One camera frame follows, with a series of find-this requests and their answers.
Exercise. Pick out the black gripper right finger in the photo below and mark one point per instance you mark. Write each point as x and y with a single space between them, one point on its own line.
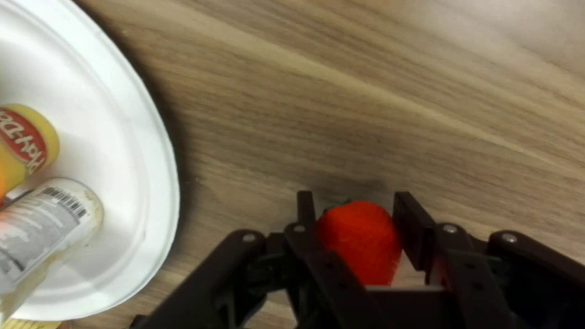
499 281

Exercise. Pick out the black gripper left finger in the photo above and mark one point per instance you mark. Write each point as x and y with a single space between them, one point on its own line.
256 286

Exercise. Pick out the small red round object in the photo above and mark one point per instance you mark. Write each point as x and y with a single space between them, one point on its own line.
358 239

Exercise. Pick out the white pill bottle green label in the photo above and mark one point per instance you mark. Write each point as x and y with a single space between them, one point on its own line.
42 226

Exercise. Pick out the white paper plate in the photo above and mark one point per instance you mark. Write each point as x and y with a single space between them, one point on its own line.
110 122

